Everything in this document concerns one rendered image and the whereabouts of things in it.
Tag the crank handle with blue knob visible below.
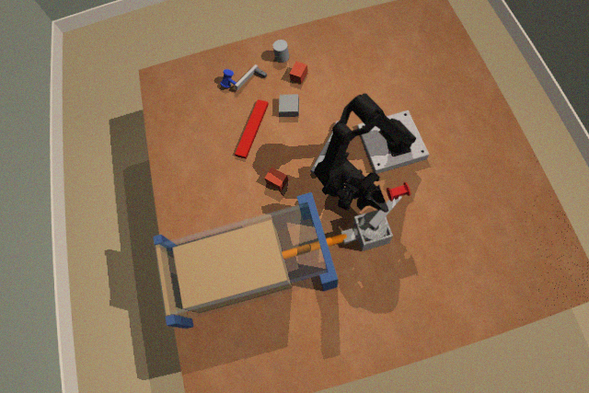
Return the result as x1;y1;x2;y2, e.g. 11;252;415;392
220;64;267;90

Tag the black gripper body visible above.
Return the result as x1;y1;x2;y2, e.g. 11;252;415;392
344;169;379;211

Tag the red cube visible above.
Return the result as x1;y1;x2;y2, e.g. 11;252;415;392
265;168;288;191
289;61;308;85

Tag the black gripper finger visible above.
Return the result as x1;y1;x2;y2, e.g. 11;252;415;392
364;202;380;211
364;185;388;213

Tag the red rectangular bar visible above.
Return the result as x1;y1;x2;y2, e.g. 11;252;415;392
235;99;269;159

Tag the grey cylinder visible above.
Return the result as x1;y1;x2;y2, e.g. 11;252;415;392
272;40;289;63

